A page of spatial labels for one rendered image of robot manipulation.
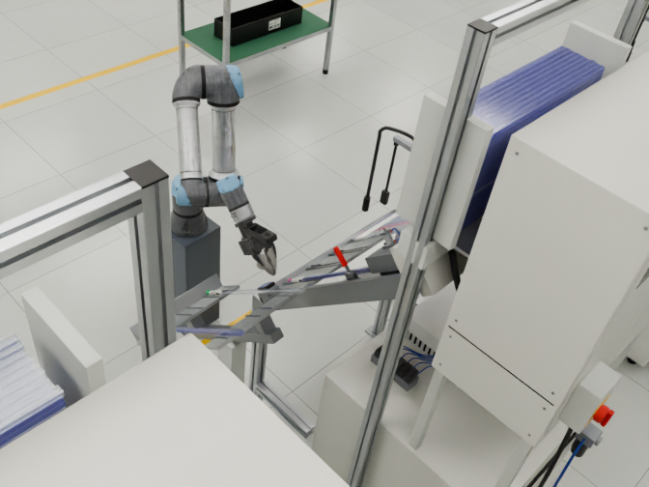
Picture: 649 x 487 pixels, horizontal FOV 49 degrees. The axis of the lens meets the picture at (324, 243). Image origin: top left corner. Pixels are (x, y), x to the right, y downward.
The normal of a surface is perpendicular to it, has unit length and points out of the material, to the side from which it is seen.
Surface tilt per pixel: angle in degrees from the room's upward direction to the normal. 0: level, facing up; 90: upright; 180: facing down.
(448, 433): 0
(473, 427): 0
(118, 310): 0
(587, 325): 90
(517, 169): 90
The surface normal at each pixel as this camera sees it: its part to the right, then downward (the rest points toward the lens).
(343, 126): 0.11, -0.73
